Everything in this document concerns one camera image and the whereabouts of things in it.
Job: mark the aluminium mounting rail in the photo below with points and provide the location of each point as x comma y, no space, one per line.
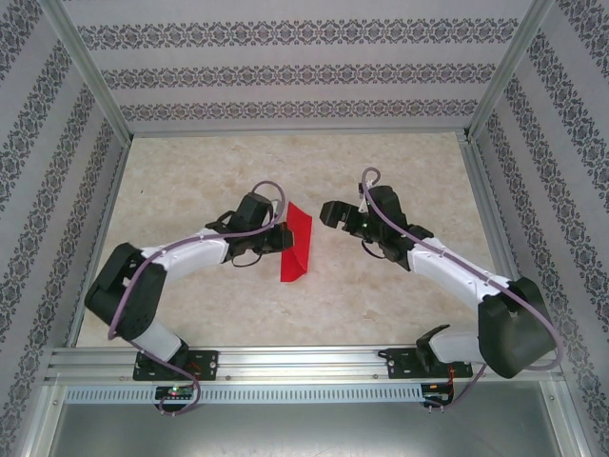
304,364

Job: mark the small circuit board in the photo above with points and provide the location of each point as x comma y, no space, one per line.
435,395

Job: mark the grey metal panel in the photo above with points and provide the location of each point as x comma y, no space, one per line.
304,433

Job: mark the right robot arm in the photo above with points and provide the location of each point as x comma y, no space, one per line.
514,333

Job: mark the aluminium frame post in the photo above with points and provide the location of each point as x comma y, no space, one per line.
508,66
88,66

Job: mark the aluminium frame side rail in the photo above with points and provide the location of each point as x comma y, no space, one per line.
497,238
100,228

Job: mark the red square paper sheet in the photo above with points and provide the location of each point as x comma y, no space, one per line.
302,247

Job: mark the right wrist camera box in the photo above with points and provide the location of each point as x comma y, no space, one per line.
385,204

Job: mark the circuit board with green light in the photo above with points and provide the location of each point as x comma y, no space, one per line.
173,391

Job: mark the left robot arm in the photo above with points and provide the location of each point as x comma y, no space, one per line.
126,295

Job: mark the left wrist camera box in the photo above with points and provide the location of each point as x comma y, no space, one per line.
254,209

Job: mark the aluminium frame rear rail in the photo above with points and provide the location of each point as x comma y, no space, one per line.
300,132

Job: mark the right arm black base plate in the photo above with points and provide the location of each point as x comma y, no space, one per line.
399,365

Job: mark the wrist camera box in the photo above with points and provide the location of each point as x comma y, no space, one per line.
385,204
254,209

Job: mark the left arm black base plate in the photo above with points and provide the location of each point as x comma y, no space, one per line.
207,363

